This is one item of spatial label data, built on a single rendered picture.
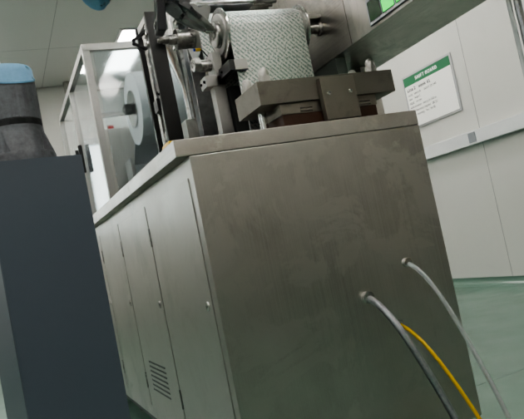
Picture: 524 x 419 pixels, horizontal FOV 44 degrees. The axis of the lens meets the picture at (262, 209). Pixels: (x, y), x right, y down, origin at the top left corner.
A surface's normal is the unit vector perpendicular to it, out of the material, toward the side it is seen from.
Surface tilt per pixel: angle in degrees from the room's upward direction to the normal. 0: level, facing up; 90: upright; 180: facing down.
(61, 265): 90
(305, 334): 90
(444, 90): 90
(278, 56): 90
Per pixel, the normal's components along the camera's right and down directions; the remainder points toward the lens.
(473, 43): -0.91, 0.16
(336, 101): 0.37, -0.13
